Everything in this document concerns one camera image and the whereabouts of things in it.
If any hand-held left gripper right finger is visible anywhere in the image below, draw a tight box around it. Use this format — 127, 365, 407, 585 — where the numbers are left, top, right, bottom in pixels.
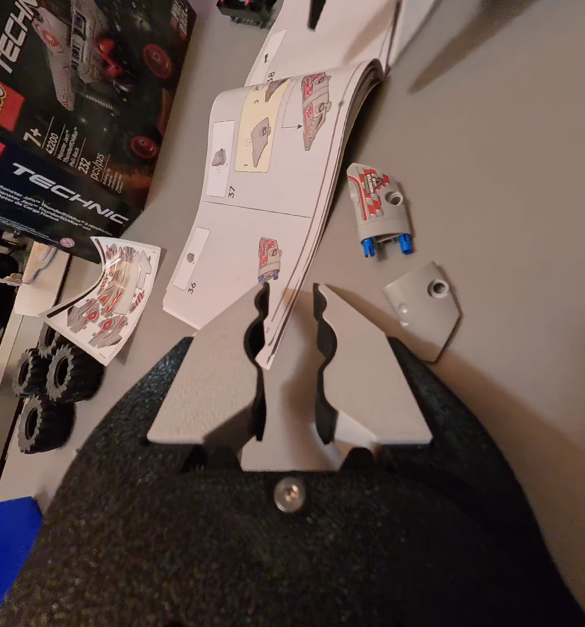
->
312, 282, 433, 466

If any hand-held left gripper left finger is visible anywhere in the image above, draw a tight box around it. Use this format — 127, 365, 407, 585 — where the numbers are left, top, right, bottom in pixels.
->
147, 282, 271, 449

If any white instruction booklet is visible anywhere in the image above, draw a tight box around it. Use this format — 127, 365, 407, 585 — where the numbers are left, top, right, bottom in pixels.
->
162, 0, 401, 370

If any grey desk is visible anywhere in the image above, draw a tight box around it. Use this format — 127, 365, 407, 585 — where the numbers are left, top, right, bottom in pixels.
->
0, 0, 585, 627

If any plain grey toy panel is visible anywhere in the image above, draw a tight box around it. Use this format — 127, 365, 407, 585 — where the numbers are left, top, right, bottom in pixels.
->
383, 261, 462, 363

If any sticker sheet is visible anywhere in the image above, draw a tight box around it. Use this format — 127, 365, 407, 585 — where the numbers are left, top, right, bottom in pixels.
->
45, 236, 162, 367

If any black toy tyre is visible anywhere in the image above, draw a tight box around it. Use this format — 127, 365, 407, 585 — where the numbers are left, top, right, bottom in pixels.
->
12, 349, 53, 397
18, 396, 75, 454
39, 322, 64, 359
46, 343, 105, 403

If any grey printed toy panel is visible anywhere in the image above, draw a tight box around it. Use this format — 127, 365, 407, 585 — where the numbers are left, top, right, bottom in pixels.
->
346, 163, 415, 258

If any blue plastic bin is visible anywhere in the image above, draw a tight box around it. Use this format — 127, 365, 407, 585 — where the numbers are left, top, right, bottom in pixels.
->
0, 496, 43, 627

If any black toy set box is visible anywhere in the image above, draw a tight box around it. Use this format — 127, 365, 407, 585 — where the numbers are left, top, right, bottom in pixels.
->
0, 0, 197, 263

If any black toy chassis piece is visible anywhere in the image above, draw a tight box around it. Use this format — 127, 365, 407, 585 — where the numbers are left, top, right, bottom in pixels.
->
216, 0, 275, 28

